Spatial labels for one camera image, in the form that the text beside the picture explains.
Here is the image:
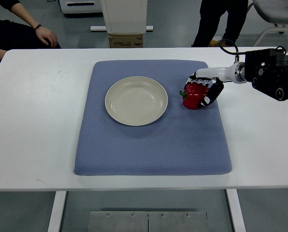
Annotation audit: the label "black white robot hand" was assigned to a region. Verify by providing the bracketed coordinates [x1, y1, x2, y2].
[184, 62, 246, 109]

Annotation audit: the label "red bell pepper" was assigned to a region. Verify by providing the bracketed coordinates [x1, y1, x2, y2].
[180, 83, 209, 110]

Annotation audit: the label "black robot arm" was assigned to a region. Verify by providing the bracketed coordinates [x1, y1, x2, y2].
[219, 44, 288, 101]

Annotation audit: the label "cream round plate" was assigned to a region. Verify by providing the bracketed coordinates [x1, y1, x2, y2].
[104, 76, 168, 126]

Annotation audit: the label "tan work boot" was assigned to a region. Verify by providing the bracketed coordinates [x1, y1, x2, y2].
[208, 40, 226, 47]

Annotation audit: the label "standing person dark trousers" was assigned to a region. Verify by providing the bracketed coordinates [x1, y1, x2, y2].
[192, 0, 248, 47]

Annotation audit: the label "white chair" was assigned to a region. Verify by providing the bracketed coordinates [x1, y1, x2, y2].
[247, 0, 288, 47]

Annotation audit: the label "blue textured mat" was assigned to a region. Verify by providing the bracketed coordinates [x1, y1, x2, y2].
[74, 60, 232, 176]

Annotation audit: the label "cardboard box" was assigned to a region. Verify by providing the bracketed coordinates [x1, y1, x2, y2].
[108, 34, 144, 48]

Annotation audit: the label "white table right leg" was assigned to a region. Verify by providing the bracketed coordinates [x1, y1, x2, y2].
[226, 189, 246, 232]

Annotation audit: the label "white table leg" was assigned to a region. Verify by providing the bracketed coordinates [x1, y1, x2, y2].
[47, 191, 67, 232]
[226, 189, 246, 232]

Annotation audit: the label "white appliance with slot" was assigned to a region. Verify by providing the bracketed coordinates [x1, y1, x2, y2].
[58, 0, 102, 14]

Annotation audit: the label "white table left leg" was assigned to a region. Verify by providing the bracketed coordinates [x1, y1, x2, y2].
[47, 191, 67, 232]

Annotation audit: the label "seated person left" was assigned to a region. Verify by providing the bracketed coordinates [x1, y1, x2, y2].
[0, 0, 61, 63]

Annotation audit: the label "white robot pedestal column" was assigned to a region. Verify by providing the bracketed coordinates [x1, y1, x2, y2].
[90, 0, 154, 34]

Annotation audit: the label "grey metal base plate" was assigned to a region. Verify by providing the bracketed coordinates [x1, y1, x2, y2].
[88, 211, 209, 232]

